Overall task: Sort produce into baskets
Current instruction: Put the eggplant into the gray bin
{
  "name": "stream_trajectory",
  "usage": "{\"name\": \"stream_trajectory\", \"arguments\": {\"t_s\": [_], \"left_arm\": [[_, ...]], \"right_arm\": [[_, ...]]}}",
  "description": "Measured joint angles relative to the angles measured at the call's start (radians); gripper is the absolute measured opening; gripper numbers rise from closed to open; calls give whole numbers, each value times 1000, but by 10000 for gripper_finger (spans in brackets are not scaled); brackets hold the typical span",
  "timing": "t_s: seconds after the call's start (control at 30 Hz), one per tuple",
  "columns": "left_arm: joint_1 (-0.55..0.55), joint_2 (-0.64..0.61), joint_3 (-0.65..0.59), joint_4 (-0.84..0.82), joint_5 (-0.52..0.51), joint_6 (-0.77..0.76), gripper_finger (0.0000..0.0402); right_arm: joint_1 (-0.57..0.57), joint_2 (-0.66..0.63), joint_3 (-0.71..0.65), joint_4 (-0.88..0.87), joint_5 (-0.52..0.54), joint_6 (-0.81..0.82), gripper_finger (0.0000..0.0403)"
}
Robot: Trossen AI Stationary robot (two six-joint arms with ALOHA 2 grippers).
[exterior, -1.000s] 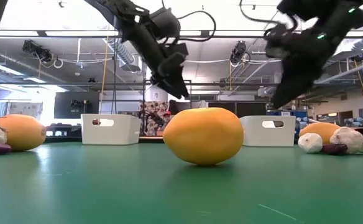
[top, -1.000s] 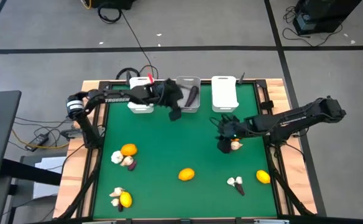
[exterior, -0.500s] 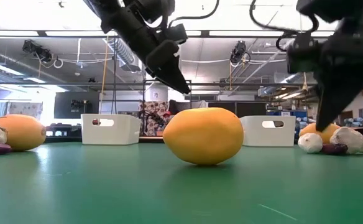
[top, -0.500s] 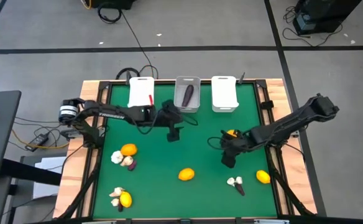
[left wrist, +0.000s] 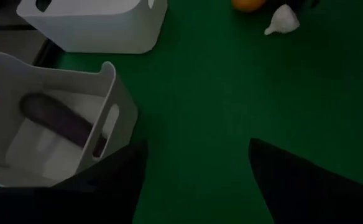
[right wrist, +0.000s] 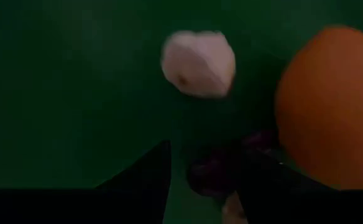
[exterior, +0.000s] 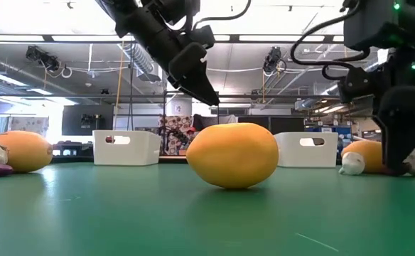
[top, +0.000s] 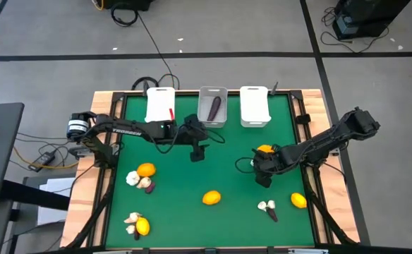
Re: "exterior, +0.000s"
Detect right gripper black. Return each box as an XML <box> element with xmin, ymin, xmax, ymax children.
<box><xmin>375</xmin><ymin>84</ymin><xmax>415</xmax><ymax>176</ymax></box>

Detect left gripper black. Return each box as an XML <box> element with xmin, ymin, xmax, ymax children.
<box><xmin>132</xmin><ymin>16</ymin><xmax>221</xmax><ymax>107</ymax></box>

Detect yellow lemon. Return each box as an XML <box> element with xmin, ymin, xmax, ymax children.
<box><xmin>185</xmin><ymin>122</ymin><xmax>279</xmax><ymax>189</ymax></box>
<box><xmin>341</xmin><ymin>139</ymin><xmax>385</xmax><ymax>174</ymax></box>
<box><xmin>0</xmin><ymin>130</ymin><xmax>54</xmax><ymax>174</ymax></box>

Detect black chair back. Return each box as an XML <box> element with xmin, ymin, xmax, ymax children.
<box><xmin>192</xmin><ymin>113</ymin><xmax>220</xmax><ymax>132</ymax></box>

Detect brown patterned cloth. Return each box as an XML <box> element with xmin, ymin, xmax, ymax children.
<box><xmin>158</xmin><ymin>115</ymin><xmax>194</xmax><ymax>156</ymax></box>

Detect blue storage bins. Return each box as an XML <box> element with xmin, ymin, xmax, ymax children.
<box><xmin>305</xmin><ymin>124</ymin><xmax>353</xmax><ymax>144</ymax></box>

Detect white plastic basket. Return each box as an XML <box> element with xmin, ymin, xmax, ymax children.
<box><xmin>92</xmin><ymin>129</ymin><xmax>162</xmax><ymax>166</ymax></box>
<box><xmin>274</xmin><ymin>132</ymin><xmax>339</xmax><ymax>169</ymax></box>

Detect black screen panels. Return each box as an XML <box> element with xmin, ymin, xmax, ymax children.
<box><xmin>237</xmin><ymin>115</ymin><xmax>306</xmax><ymax>135</ymax></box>

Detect long ceiling light bar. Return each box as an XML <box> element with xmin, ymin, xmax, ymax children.
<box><xmin>0</xmin><ymin>33</ymin><xmax>347</xmax><ymax>44</ymax></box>

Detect green table mat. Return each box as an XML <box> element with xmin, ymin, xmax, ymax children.
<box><xmin>0</xmin><ymin>162</ymin><xmax>415</xmax><ymax>256</ymax></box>

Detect pale patterned sheet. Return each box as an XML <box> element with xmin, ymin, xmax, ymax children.
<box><xmin>10</xmin><ymin>116</ymin><xmax>50</xmax><ymax>138</ymax></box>

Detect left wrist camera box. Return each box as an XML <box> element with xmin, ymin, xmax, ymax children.
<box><xmin>188</xmin><ymin>24</ymin><xmax>216</xmax><ymax>50</ymax></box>

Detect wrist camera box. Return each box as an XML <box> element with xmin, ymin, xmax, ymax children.
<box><xmin>337</xmin><ymin>66</ymin><xmax>376</xmax><ymax>105</ymax></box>
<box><xmin>188</xmin><ymin>24</ymin><xmax>216</xmax><ymax>50</ymax></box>

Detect silver spiral duct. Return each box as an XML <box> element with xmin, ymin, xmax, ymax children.
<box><xmin>120</xmin><ymin>42</ymin><xmax>156</xmax><ymax>76</ymax></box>

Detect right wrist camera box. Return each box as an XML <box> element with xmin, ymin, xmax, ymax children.
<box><xmin>337</xmin><ymin>66</ymin><xmax>376</xmax><ymax>105</ymax></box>

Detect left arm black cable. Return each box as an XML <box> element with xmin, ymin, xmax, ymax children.
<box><xmin>192</xmin><ymin>0</ymin><xmax>253</xmax><ymax>31</ymax></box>

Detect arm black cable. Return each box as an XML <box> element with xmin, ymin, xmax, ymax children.
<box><xmin>290</xmin><ymin>0</ymin><xmax>372</xmax><ymax>81</ymax></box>
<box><xmin>192</xmin><ymin>0</ymin><xmax>253</xmax><ymax>31</ymax></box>

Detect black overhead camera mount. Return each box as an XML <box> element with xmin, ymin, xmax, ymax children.
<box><xmin>25</xmin><ymin>45</ymin><xmax>61</xmax><ymax>72</ymax></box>
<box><xmin>263</xmin><ymin>46</ymin><xmax>287</xmax><ymax>75</ymax></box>

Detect yellow hanging cable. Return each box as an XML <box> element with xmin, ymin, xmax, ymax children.
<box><xmin>113</xmin><ymin>41</ymin><xmax>125</xmax><ymax>131</ymax></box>

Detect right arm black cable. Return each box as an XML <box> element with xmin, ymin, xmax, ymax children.
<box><xmin>290</xmin><ymin>0</ymin><xmax>372</xmax><ymax>81</ymax></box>

